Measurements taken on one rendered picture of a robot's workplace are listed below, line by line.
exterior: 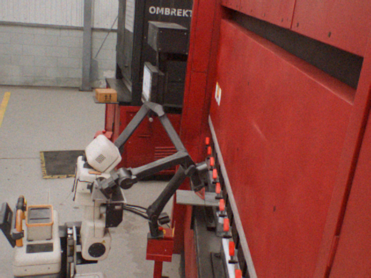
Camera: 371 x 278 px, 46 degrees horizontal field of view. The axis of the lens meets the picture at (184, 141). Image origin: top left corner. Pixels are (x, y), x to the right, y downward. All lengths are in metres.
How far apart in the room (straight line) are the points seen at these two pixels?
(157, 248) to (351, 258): 2.38
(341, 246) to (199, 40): 3.05
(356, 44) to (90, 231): 2.07
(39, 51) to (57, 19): 0.74
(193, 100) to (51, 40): 6.38
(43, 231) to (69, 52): 7.22
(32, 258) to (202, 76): 1.82
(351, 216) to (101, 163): 2.16
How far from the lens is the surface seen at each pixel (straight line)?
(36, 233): 2.68
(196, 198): 2.82
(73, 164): 5.74
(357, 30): 0.94
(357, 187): 0.41
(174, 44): 3.57
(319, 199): 1.07
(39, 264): 2.59
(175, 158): 2.45
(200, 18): 3.40
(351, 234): 0.42
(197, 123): 3.55
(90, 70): 9.56
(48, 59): 9.64
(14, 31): 9.59
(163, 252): 2.76
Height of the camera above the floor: 2.25
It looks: 19 degrees down
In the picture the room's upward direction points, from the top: 6 degrees clockwise
